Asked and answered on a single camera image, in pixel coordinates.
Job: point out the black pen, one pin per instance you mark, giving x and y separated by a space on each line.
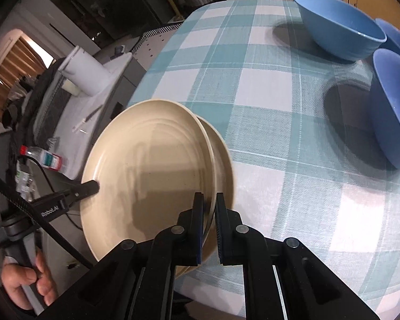
92 114

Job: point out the small grey object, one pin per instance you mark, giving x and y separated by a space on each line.
120 50

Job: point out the teal white checked tablecloth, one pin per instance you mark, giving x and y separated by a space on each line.
270 140

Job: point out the white thermos kettle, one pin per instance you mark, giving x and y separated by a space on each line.
86 73

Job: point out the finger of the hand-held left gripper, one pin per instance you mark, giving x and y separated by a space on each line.
86 188

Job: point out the cream cup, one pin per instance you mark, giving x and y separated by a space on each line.
70 89

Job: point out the white pen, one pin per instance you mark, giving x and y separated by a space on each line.
79 126

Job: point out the red capped plastic bottle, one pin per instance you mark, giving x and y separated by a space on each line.
41 156

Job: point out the black quilted bag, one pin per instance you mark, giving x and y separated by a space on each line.
36 106

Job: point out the blue bowl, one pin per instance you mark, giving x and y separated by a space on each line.
340 30
395 113
398 38

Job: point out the cream round plate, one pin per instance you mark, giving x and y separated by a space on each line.
223 163
146 180

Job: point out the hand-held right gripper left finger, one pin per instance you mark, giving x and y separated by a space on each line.
195 226

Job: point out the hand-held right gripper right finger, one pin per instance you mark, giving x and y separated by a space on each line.
221 233

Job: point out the brown striped curtain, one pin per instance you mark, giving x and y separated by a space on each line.
13 70

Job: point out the person's left hand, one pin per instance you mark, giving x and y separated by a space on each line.
20 280

